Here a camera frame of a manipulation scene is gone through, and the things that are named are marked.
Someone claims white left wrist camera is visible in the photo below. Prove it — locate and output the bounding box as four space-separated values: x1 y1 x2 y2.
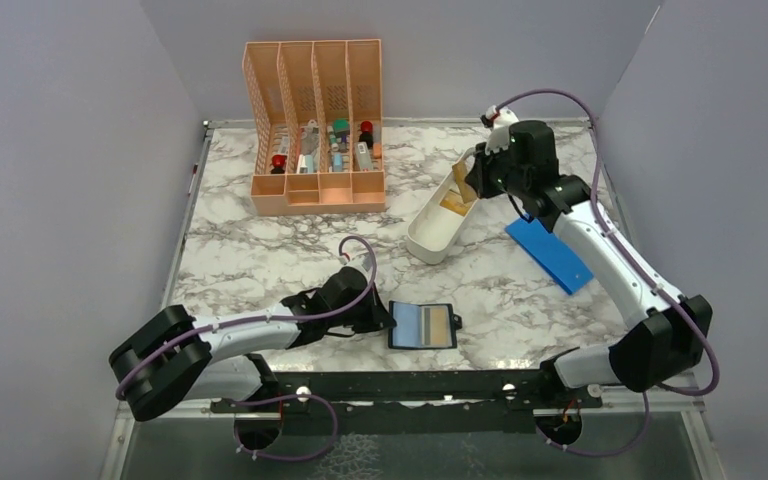
347 255 373 277

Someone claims red cap bottle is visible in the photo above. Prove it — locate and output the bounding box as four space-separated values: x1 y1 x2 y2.
359 121 375 150
270 154 287 175

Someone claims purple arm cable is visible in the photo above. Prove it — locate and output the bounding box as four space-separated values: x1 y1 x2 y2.
483 89 722 458
114 235 379 464

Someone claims green cap bottle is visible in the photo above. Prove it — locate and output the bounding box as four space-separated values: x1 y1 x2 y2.
327 118 351 152

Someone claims stack of cards in tray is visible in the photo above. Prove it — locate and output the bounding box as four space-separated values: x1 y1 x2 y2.
439 190 472 216

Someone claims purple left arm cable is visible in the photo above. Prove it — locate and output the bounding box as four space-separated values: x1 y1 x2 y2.
114 235 379 464

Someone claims black metal base rail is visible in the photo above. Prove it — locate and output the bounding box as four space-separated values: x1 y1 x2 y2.
210 369 602 435

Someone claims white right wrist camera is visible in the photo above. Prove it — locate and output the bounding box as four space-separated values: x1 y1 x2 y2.
482 106 519 155

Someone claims red cap bottle left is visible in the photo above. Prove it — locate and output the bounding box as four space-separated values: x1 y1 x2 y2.
270 154 287 175

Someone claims white oblong plastic tray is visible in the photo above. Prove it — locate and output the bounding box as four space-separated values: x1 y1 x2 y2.
405 171 477 265

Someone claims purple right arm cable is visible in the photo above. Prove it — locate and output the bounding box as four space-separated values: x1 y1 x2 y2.
483 89 722 458

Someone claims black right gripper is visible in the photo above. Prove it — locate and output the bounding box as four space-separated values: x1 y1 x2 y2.
466 138 529 199

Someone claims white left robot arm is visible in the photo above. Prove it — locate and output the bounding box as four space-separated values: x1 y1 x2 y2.
109 266 396 421

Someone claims gold card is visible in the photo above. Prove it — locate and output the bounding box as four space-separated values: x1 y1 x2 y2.
427 306 451 348
452 161 477 204

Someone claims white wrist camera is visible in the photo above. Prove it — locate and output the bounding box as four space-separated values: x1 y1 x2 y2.
347 255 373 277
482 106 519 155

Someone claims red cap bottle right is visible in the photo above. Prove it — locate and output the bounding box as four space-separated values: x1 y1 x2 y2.
359 121 375 150

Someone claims orange plastic file organizer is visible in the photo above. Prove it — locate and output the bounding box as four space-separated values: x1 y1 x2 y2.
242 39 386 216

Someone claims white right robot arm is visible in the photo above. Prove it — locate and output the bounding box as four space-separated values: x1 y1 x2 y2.
466 120 713 407

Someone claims black leather card holder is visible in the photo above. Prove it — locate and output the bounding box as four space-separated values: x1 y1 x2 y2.
388 301 463 350

